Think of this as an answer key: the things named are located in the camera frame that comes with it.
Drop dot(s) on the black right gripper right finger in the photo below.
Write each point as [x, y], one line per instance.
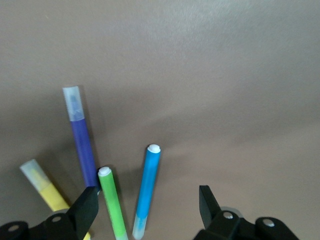
[210, 212]

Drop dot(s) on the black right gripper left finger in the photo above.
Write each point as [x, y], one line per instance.
[82, 215]

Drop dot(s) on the blue marker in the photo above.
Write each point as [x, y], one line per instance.
[148, 185]

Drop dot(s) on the green marker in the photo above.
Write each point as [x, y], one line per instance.
[113, 205]

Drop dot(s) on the yellow marker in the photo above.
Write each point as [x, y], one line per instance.
[53, 197]

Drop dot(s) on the purple marker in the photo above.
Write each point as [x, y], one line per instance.
[83, 150]

